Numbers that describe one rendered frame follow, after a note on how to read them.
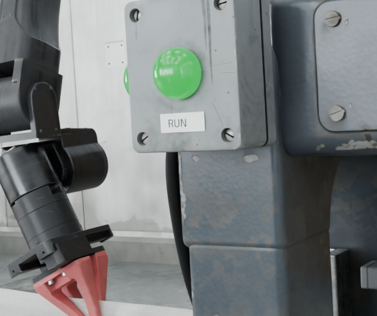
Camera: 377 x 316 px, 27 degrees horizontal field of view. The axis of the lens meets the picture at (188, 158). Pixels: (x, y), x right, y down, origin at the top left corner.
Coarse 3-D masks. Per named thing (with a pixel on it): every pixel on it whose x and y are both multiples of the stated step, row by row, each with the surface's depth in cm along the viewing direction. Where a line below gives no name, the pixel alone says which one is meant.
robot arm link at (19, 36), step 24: (0, 0) 83; (24, 0) 80; (48, 0) 83; (0, 24) 81; (24, 24) 79; (48, 24) 82; (0, 48) 80; (24, 48) 79; (48, 48) 81; (0, 72) 82; (24, 72) 78; (48, 72) 81; (0, 96) 78; (24, 96) 78; (0, 120) 79; (24, 120) 78
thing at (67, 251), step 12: (72, 240) 77; (84, 240) 78; (60, 252) 74; (72, 252) 76; (84, 252) 77; (96, 252) 79; (48, 264) 75; (60, 264) 75; (96, 264) 78; (96, 276) 78; (72, 288) 81; (96, 288) 78
